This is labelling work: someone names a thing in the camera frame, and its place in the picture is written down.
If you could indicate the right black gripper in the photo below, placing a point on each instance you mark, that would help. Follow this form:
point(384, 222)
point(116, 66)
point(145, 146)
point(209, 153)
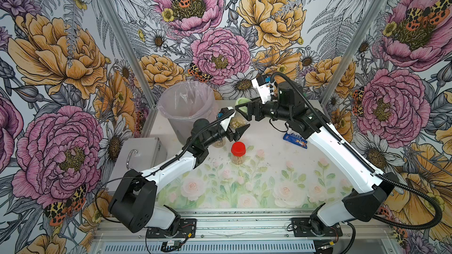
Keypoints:
point(255, 104)

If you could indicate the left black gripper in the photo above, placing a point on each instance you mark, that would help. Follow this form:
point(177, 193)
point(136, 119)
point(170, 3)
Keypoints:
point(239, 131)

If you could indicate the green lid peanut jar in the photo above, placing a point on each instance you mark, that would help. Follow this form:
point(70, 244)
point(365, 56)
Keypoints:
point(238, 120)

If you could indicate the brown lid peanut jar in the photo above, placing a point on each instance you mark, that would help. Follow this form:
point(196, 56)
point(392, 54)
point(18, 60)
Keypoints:
point(219, 143)

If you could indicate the mesh bin with pink bag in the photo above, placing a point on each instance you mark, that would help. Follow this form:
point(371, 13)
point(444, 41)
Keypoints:
point(186, 102)

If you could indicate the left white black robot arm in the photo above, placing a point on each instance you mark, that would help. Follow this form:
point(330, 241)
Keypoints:
point(134, 201)

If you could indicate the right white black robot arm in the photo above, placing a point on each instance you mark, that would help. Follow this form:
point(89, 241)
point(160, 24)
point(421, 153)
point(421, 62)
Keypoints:
point(369, 191)

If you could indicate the red lid peanut jar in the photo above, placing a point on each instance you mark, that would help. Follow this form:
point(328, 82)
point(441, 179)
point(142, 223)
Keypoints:
point(238, 151)

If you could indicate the blue gauze bandage packet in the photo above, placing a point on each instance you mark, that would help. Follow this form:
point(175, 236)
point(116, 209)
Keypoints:
point(295, 139)

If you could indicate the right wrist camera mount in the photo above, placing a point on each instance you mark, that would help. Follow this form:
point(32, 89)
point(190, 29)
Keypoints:
point(265, 88)

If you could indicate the aluminium rail frame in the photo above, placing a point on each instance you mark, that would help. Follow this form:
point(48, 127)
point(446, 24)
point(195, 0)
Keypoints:
point(247, 231)

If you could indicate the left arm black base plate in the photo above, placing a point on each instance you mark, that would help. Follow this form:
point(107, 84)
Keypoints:
point(180, 229)

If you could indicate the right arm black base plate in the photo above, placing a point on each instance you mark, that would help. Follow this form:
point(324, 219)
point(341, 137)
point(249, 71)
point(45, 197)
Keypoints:
point(311, 228)

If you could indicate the right aluminium corner post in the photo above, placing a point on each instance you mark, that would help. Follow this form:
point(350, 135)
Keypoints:
point(365, 24)

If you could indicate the aluminium corner post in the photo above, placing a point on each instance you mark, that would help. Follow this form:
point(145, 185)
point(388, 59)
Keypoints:
point(108, 8)
point(365, 24)

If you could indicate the left aluminium corner post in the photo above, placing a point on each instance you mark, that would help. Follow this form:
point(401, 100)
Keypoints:
point(108, 8)

